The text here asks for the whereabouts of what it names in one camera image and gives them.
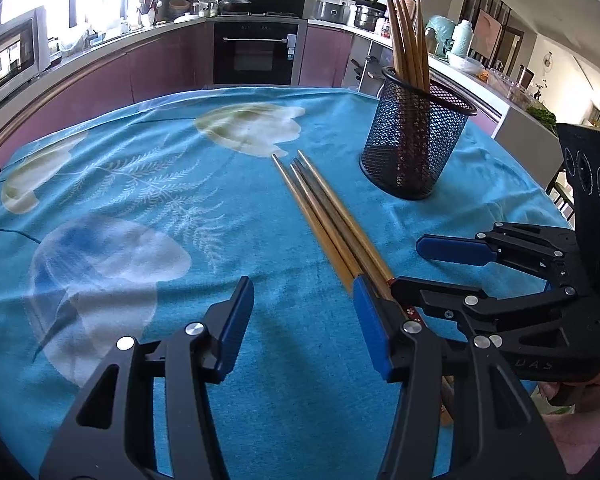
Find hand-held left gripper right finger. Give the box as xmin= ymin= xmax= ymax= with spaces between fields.
xmin=352 ymin=275 xmax=566 ymax=480

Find framed wall picture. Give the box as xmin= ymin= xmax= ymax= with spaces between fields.
xmin=472 ymin=10 xmax=501 ymax=61

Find steel rice cooker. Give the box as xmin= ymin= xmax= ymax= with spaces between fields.
xmin=312 ymin=0 xmax=351 ymax=25

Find person's right hand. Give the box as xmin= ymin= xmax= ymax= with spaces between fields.
xmin=532 ymin=355 xmax=600 ymax=478

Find black mesh utensil holder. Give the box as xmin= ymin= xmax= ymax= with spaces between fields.
xmin=358 ymin=66 xmax=478 ymax=201

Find green leafy vegetables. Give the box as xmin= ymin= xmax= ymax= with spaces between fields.
xmin=526 ymin=102 xmax=557 ymax=128

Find clear plastic container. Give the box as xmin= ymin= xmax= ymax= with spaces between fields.
xmin=490 ymin=70 xmax=531 ymax=100

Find mint thermos flask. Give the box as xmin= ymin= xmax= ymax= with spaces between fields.
xmin=450 ymin=19 xmax=475 ymax=58

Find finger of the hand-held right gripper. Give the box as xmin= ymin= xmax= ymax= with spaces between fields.
xmin=390 ymin=275 xmax=600 ymax=356
xmin=416 ymin=221 xmax=581 ymax=291

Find white bowl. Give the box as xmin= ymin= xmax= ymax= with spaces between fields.
xmin=447 ymin=54 xmax=486 ymax=75

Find mint electric kettle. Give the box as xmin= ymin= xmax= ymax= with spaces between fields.
xmin=425 ymin=15 xmax=456 ymax=56

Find pink base cabinet run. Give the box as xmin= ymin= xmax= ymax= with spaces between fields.
xmin=0 ymin=22 xmax=216 ymax=171
xmin=300 ymin=25 xmax=503 ymax=136

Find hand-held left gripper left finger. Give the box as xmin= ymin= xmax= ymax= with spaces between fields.
xmin=39 ymin=276 xmax=255 ymax=480

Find black built-in oven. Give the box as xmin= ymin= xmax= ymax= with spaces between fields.
xmin=212 ymin=19 xmax=301 ymax=87

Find blue floral tablecloth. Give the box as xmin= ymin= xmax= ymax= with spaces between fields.
xmin=0 ymin=85 xmax=576 ymax=480

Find steel stock pot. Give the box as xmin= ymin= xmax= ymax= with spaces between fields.
xmin=352 ymin=2 xmax=386 ymax=31

